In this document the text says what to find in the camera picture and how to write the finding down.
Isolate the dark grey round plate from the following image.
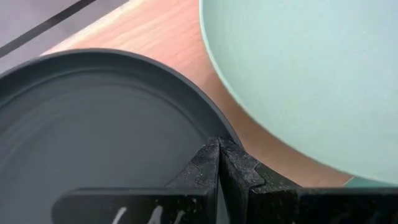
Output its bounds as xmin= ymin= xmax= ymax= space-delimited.
xmin=0 ymin=48 xmax=243 ymax=224

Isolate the light green round plate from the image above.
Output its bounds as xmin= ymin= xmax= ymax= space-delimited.
xmin=198 ymin=0 xmax=398 ymax=186

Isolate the green table mat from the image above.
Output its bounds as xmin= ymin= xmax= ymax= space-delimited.
xmin=343 ymin=176 xmax=398 ymax=189

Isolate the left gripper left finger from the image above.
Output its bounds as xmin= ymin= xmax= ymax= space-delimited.
xmin=51 ymin=138 xmax=221 ymax=224

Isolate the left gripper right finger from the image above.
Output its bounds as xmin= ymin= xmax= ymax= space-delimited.
xmin=218 ymin=136 xmax=398 ymax=224

